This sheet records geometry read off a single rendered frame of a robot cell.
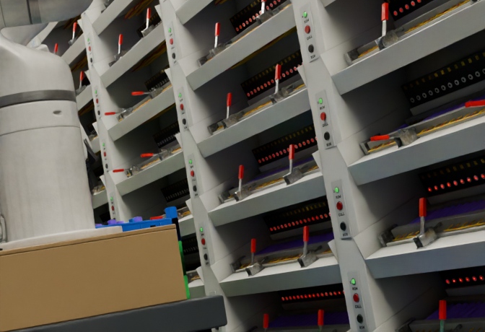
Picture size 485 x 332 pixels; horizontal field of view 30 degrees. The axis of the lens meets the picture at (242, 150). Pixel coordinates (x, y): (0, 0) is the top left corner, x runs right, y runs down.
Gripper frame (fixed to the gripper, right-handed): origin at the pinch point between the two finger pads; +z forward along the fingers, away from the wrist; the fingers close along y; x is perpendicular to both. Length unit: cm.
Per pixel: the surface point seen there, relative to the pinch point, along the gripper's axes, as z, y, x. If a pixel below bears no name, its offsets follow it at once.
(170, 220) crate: 16.0, 12.3, 9.4
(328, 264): 32, 47, 7
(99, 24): -21, -47, 115
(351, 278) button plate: 33, 53, 0
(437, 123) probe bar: 3, 79, -2
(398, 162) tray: 9, 70, -2
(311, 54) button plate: -11, 53, 21
